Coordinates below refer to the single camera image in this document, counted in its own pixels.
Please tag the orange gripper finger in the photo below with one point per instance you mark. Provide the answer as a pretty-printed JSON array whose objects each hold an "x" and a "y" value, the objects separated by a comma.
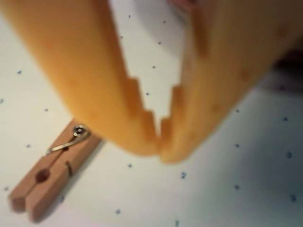
[
  {"x": 225, "y": 71},
  {"x": 78, "y": 66}
]

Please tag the wooden clothespin with metal spring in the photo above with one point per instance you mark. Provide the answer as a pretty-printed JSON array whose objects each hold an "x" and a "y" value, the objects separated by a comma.
[{"x": 40, "y": 201}]

